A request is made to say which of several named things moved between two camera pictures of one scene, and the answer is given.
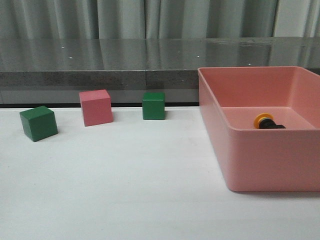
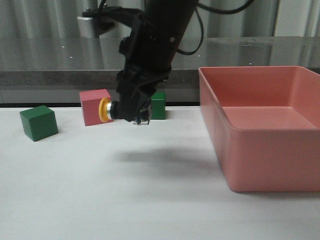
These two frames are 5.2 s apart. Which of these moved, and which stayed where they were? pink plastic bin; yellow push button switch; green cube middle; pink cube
Moved: yellow push button switch
Stayed: pink cube; green cube middle; pink plastic bin
